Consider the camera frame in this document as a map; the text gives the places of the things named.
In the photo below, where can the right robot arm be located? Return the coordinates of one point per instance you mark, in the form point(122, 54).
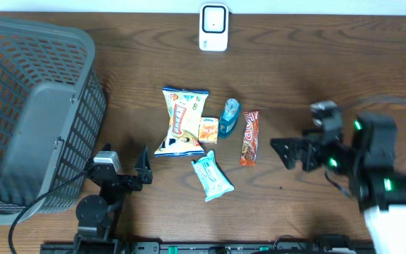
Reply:
point(368, 163)

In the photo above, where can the orange Top chocolate bar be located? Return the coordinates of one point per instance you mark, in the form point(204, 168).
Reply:
point(250, 139)

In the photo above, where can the orange tissue pack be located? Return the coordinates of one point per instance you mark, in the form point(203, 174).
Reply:
point(208, 130)

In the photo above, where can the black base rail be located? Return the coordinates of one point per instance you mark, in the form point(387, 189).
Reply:
point(333, 243)

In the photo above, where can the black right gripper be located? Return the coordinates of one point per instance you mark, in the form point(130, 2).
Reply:
point(294, 148)

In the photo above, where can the grey plastic shopping basket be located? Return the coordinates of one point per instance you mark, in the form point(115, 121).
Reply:
point(51, 111)

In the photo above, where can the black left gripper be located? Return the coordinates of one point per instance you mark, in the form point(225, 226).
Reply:
point(142, 166)

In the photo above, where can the blue mouthwash bottle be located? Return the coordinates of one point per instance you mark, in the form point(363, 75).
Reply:
point(229, 117)

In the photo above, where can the white barcode scanner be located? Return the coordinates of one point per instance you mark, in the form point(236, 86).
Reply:
point(213, 27)

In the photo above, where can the white wet wipes pack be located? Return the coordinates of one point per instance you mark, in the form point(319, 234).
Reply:
point(213, 180)

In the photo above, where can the yellow snack chip bag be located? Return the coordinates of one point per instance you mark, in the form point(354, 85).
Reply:
point(185, 109)

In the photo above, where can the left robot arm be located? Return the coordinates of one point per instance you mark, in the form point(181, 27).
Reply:
point(98, 214)

